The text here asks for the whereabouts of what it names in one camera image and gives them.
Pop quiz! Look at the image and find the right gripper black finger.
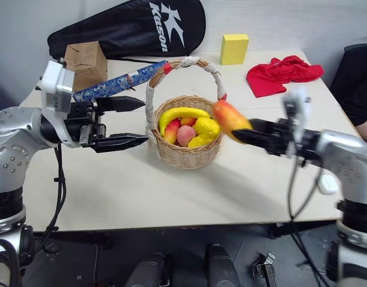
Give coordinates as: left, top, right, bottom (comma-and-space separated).
248, 118, 274, 133
230, 128, 269, 149

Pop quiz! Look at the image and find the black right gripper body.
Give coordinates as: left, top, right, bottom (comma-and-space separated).
265, 118, 297, 157

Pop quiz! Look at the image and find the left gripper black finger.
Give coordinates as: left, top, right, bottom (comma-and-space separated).
91, 133, 150, 154
95, 96, 146, 114

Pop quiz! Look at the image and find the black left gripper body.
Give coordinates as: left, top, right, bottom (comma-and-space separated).
64, 100, 108, 149

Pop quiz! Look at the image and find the large red-yellow mango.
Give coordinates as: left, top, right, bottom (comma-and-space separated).
212, 99, 253, 142

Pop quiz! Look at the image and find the blue patterned folded umbrella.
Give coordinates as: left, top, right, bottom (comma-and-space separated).
72, 59, 174, 103

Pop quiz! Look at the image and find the large yellow lemon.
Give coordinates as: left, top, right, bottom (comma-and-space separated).
193, 117, 222, 140

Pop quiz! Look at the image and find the red cloth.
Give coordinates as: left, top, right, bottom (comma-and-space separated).
246, 54, 326, 99

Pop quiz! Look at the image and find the small red-yellow mango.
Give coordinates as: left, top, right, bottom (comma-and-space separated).
163, 118, 182, 145

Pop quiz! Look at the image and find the small yellow lemon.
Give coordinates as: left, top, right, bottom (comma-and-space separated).
187, 134, 216, 149

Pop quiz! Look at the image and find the brown cardboard box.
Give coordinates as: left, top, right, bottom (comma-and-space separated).
64, 41, 109, 93

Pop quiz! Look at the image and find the yellow banana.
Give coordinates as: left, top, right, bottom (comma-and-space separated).
158, 106, 212, 138

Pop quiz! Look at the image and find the pink peach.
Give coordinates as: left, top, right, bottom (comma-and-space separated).
176, 125, 197, 148

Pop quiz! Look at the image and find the small white device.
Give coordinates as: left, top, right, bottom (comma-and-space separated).
317, 174, 339, 195

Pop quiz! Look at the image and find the black Kason racket bag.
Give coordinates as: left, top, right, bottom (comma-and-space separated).
47, 0, 207, 62

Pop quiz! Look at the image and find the yellow box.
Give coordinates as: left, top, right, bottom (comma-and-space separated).
220, 33, 250, 66

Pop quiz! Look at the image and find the person in black shirt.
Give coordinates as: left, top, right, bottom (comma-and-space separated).
329, 44, 367, 128

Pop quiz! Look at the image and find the dark rounded shape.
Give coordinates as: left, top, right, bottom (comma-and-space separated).
204, 243, 242, 287
124, 252, 166, 287

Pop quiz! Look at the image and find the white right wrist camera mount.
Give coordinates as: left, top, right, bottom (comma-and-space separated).
282, 88, 312, 142

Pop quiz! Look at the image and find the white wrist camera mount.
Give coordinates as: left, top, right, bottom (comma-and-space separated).
282, 88, 312, 142
40, 59, 75, 149

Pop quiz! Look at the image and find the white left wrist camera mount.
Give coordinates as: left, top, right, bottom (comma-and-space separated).
40, 59, 75, 149

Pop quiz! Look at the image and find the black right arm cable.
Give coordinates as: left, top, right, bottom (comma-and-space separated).
286, 140, 331, 287

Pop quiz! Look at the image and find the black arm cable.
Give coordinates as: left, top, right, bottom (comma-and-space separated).
43, 143, 68, 242
286, 140, 331, 287

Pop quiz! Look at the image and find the wicker basket with handle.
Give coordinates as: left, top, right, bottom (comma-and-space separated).
144, 56, 228, 171

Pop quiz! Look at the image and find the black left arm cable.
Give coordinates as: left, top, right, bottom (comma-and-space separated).
43, 143, 68, 242

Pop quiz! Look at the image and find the metal bracket on floor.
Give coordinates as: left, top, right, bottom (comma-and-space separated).
254, 252, 277, 287

